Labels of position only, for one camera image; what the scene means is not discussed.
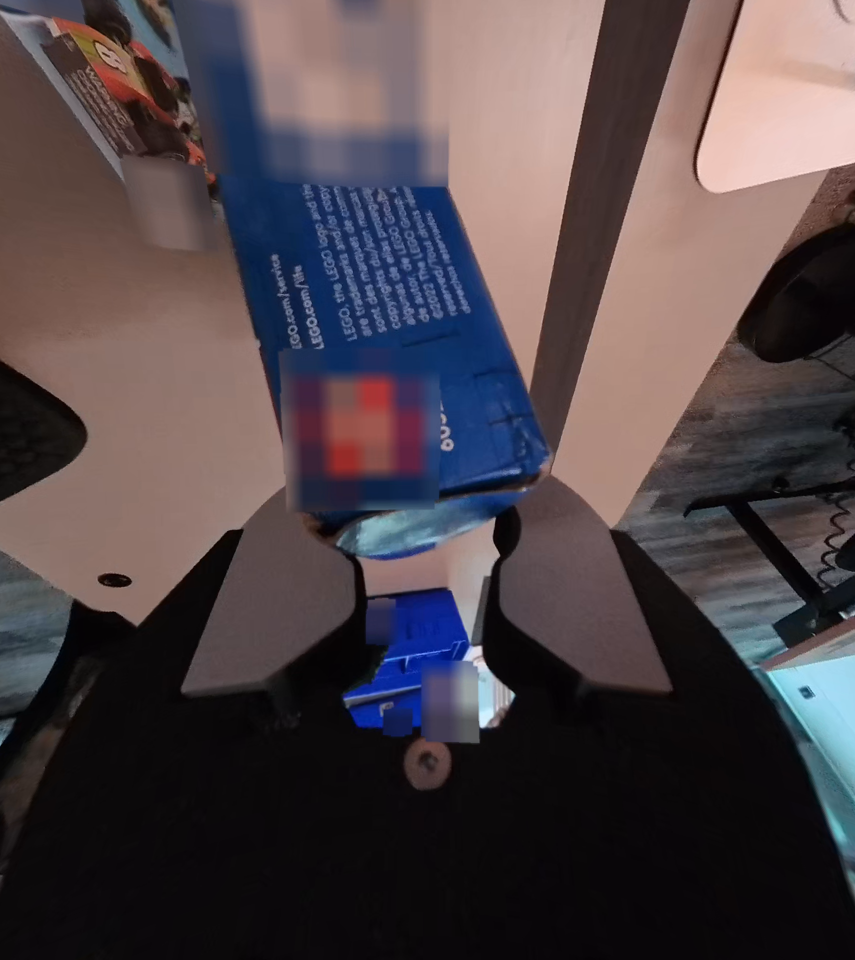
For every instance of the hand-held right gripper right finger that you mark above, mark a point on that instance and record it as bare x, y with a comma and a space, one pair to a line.
578, 600

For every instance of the blue lego set box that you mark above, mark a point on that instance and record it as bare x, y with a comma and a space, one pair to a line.
383, 270

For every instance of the black desk leg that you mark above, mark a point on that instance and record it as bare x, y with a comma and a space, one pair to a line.
803, 563

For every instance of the black round floor base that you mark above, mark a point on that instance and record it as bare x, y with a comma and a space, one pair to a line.
833, 300

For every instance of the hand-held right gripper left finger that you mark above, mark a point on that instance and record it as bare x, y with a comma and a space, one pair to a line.
278, 615

